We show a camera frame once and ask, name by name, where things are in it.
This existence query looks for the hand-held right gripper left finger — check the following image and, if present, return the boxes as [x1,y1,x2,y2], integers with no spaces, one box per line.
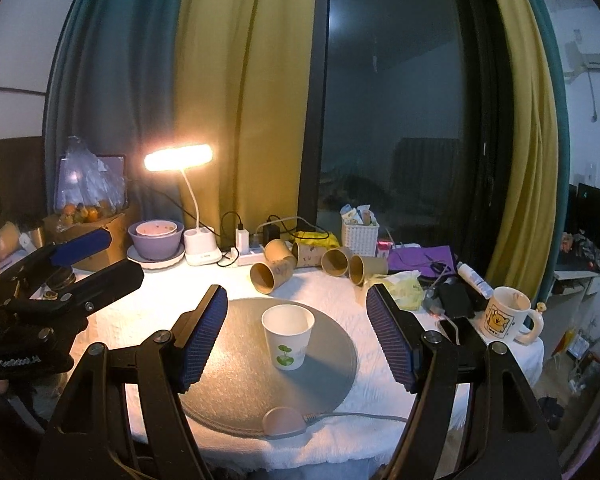
[45,284,229,480]

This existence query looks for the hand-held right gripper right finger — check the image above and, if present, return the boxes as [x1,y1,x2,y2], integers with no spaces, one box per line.
[365,282,563,480]

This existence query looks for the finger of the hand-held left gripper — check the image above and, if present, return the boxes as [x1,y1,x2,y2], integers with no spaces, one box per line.
[2,230,112,287]
[6,259,146,319]

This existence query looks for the white paper cup green print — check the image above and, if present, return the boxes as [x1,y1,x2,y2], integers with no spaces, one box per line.
[261,304,315,372]

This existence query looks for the brown paper cup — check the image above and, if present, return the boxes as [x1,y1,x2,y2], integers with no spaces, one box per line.
[264,239,296,266]
[321,247,354,278]
[291,241,331,267]
[349,255,390,286]
[250,255,297,295]

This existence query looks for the cardboard box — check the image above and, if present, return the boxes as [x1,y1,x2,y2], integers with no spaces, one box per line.
[42,212,131,272]

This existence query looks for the pale green tissue packet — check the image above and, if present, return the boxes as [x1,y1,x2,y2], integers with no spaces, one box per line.
[367,270,425,310]

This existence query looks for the purple bowl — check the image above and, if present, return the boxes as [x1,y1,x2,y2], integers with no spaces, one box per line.
[128,220,185,261]

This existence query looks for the round grey mat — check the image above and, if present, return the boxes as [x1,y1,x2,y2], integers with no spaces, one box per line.
[180,298,358,440]

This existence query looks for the white plate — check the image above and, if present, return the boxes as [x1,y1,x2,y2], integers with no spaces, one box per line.
[126,242,187,265]

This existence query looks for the clear plastic bag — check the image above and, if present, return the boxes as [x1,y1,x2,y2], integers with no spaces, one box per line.
[54,135,129,222]

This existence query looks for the pink bowl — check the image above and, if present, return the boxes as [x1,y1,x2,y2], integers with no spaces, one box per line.
[136,220,178,238]

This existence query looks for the black box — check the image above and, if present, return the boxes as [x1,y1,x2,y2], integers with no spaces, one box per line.
[437,282,476,319]

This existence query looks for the black phone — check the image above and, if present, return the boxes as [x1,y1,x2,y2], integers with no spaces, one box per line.
[438,317,487,361]

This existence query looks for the purple notebook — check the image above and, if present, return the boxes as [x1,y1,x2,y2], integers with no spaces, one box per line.
[387,245,459,279]

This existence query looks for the white power strip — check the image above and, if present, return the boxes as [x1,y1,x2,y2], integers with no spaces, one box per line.
[219,245,271,267]

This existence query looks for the white desk lamp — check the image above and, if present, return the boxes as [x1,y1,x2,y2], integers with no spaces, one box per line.
[144,144,221,267]

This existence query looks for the white tube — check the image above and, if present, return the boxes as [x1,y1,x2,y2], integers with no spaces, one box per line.
[457,262,494,297]

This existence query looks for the white woven basket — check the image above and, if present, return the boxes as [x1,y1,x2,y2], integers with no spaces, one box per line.
[341,220,380,257]

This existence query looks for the cream mug bear print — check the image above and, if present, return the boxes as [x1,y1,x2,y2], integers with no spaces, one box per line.
[480,286,544,345]

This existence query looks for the pink mat controller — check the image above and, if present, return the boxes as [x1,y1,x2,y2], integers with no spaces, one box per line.
[262,406,306,437]

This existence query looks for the yellow packet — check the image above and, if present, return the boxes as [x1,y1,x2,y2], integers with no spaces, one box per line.
[295,230,332,249]

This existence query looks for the teal curtain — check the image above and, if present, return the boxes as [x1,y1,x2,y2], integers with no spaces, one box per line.
[510,0,572,241]
[42,0,197,257]

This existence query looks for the yellow curtain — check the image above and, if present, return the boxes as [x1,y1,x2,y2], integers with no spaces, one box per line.
[172,0,322,252]
[479,0,561,302]

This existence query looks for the white air conditioner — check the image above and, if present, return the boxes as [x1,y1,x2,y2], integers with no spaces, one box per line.
[562,40,600,75]

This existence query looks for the grey controller cable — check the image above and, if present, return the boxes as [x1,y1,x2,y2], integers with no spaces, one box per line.
[302,411,411,424]

